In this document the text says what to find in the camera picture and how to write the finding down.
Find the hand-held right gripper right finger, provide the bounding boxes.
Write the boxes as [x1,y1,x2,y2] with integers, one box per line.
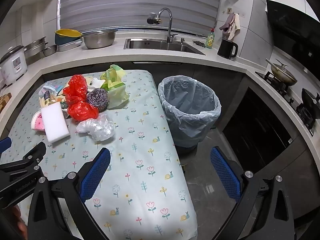
[209,146,296,240]

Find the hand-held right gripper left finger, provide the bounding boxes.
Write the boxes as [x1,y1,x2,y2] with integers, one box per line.
[26,147,112,240]

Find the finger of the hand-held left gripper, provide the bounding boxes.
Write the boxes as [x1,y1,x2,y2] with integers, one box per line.
[23,142,47,167]
[0,137,12,154]

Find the trash bin with plastic liner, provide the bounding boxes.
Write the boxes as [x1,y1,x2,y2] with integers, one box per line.
[157,75,222,148]

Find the white sponge block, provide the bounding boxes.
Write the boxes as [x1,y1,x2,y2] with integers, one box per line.
[40,101,71,144]

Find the wooden cutting board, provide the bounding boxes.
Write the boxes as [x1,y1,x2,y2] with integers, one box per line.
[0,92,13,113]

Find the clear crumpled plastic bag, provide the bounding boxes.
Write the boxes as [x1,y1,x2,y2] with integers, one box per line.
[76,113,116,141]

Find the floral tablecloth covered table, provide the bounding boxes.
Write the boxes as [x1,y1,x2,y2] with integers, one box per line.
[0,69,198,240]

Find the black built-in oven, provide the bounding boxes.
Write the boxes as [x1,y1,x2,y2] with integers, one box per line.
[222,86,293,173]

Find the red plastic bag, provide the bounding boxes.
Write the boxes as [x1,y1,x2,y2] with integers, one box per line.
[63,74,89,105]
[67,101,100,122]

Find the clear plastic cup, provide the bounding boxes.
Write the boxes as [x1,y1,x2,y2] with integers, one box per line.
[39,82,57,98]

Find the steel wool scrubber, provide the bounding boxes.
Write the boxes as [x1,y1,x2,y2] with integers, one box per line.
[86,88,109,111]

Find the white rice cooker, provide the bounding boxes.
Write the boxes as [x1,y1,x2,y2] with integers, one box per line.
[0,45,28,86]

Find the green plastic bag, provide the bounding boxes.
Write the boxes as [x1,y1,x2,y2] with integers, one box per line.
[100,64,131,110]

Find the white crumpled paper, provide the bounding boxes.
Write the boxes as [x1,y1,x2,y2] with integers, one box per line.
[91,78,107,91]

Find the black gas stove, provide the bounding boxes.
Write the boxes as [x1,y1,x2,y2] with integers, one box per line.
[255,71,320,137]

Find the small steel bowl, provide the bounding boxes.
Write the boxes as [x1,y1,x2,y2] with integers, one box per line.
[41,44,59,57]

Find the stacked steel pots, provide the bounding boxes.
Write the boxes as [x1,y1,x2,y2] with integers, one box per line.
[23,37,48,58]

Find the black wok with lid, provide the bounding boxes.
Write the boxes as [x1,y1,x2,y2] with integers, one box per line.
[301,88,320,113]

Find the wok with glass lid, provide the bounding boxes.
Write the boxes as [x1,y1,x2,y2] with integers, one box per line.
[265,58,298,86]

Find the yellow and blue colander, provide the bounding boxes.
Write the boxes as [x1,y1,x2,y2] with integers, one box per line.
[54,28,83,46]

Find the black electric kettle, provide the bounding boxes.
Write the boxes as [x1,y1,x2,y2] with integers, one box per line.
[217,38,239,60]

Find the large stainless steel bowl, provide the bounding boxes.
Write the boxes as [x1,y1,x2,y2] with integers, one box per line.
[82,29,119,50]

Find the green dish soap bottle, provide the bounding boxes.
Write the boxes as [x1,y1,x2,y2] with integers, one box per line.
[205,28,216,49]

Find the stainless steel sink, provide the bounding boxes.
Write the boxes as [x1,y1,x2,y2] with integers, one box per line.
[123,38,207,56]

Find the beige hanging cloth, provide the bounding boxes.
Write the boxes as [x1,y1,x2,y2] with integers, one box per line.
[227,13,241,41]

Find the purple hanging cloth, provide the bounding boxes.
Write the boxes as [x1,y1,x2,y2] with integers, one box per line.
[219,13,234,37]

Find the chrome kitchen faucet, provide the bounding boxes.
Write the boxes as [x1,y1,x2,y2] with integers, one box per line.
[147,7,179,44]

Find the black range hood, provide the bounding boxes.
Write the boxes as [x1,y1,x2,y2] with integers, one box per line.
[265,0,320,58]

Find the grey striped window blind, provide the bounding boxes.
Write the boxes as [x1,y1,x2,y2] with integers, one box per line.
[57,0,221,31]

